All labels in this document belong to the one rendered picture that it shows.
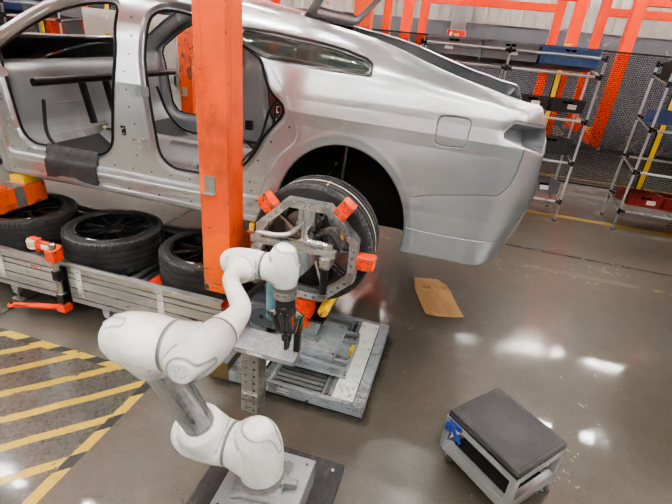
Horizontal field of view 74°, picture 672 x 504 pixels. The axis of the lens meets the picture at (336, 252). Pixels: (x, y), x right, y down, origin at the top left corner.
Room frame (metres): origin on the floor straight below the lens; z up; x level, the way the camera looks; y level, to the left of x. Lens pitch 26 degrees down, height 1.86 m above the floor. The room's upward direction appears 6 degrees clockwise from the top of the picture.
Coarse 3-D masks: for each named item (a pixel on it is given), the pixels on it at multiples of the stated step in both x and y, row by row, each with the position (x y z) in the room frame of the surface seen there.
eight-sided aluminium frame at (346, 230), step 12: (288, 204) 2.05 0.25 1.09; (300, 204) 2.04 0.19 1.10; (312, 204) 2.02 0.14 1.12; (324, 204) 2.05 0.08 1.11; (264, 216) 2.08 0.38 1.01; (276, 216) 2.07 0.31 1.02; (336, 216) 1.99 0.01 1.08; (264, 228) 2.10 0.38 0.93; (348, 228) 2.02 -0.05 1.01; (348, 240) 1.97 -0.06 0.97; (360, 240) 2.02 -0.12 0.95; (348, 264) 1.97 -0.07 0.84; (348, 276) 1.97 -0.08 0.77; (300, 288) 2.08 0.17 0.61; (312, 288) 2.07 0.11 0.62; (336, 288) 1.99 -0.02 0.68; (324, 300) 2.00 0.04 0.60
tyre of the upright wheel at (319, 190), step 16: (304, 176) 2.34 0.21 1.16; (320, 176) 2.30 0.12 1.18; (288, 192) 2.14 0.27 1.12; (304, 192) 2.12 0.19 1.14; (320, 192) 2.10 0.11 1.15; (336, 192) 2.11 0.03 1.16; (352, 192) 2.21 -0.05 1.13; (368, 208) 2.21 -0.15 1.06; (352, 224) 2.06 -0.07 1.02; (368, 224) 2.10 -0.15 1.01; (368, 240) 2.04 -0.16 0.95; (352, 288) 2.05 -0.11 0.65
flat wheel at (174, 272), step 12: (168, 240) 2.71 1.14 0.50; (180, 240) 2.75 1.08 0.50; (192, 240) 2.84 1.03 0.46; (168, 252) 2.54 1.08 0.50; (180, 252) 2.60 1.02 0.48; (192, 252) 2.62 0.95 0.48; (168, 264) 2.40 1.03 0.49; (180, 264) 2.40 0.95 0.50; (192, 264) 2.41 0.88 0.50; (168, 276) 2.41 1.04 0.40; (180, 276) 2.37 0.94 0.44; (192, 276) 2.36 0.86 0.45; (180, 288) 2.37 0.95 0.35; (192, 288) 2.36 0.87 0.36; (204, 288) 2.35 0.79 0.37
